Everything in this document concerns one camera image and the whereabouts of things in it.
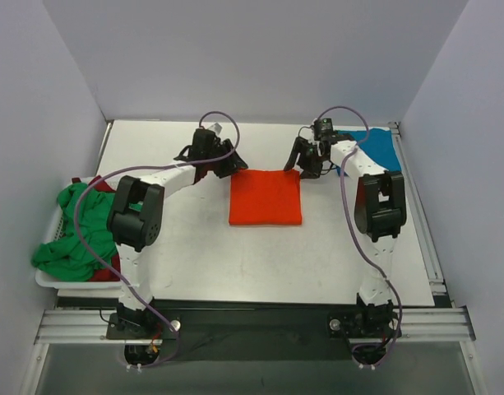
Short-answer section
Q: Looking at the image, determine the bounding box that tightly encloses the white perforated plastic basket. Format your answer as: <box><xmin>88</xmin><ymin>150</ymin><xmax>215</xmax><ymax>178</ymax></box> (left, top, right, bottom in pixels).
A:
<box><xmin>34</xmin><ymin>176</ymin><xmax>125</xmax><ymax>291</ymax></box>

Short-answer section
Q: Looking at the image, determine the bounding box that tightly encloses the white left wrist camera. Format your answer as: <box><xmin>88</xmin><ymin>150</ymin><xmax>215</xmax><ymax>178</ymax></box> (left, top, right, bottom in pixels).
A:
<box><xmin>207</xmin><ymin>123</ymin><xmax>222</xmax><ymax>135</ymax></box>

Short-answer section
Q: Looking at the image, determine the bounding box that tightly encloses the green t-shirt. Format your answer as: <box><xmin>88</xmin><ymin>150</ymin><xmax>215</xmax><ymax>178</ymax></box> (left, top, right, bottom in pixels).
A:
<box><xmin>30</xmin><ymin>183</ymin><xmax>118</xmax><ymax>283</ymax></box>

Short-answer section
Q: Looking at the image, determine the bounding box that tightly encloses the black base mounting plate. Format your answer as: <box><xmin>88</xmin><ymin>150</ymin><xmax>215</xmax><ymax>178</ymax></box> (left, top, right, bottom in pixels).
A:
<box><xmin>103</xmin><ymin>302</ymin><xmax>403</xmax><ymax>368</ymax></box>

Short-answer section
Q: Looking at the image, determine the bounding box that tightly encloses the dark red t-shirt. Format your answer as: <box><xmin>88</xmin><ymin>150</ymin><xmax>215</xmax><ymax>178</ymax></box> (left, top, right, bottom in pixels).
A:
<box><xmin>66</xmin><ymin>179</ymin><xmax>120</xmax><ymax>282</ymax></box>

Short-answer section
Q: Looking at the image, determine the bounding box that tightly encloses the folded blue t-shirt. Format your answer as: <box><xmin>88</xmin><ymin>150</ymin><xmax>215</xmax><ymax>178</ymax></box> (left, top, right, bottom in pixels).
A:
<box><xmin>331</xmin><ymin>128</ymin><xmax>401</xmax><ymax>179</ymax></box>

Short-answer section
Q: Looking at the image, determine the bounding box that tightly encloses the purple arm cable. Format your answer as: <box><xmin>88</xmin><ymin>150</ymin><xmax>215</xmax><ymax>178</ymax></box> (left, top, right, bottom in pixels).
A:
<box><xmin>73</xmin><ymin>110</ymin><xmax>241</xmax><ymax>368</ymax></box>
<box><xmin>312</xmin><ymin>105</ymin><xmax>403</xmax><ymax>367</ymax></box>

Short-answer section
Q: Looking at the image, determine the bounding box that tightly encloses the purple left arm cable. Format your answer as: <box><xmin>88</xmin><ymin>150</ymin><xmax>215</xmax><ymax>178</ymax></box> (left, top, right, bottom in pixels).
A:
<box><xmin>73</xmin><ymin>110</ymin><xmax>241</xmax><ymax>368</ymax></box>

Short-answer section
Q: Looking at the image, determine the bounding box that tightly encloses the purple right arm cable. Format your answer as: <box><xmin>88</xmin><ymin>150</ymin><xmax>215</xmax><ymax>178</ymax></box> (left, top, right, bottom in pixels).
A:
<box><xmin>312</xmin><ymin>105</ymin><xmax>403</xmax><ymax>367</ymax></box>

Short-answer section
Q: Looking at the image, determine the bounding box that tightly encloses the orange t-shirt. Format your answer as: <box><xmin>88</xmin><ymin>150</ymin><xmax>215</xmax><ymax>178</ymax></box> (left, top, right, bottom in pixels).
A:
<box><xmin>229</xmin><ymin>170</ymin><xmax>303</xmax><ymax>226</ymax></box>

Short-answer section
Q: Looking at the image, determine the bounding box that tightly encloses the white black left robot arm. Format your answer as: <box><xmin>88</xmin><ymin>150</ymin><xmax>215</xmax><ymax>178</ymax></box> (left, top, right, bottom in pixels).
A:
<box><xmin>107</xmin><ymin>123</ymin><xmax>247</xmax><ymax>339</ymax></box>

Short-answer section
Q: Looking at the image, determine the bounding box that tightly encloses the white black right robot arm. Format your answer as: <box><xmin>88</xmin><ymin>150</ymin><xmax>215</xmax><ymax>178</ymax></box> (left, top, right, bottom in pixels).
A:
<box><xmin>284</xmin><ymin>118</ymin><xmax>407</xmax><ymax>336</ymax></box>

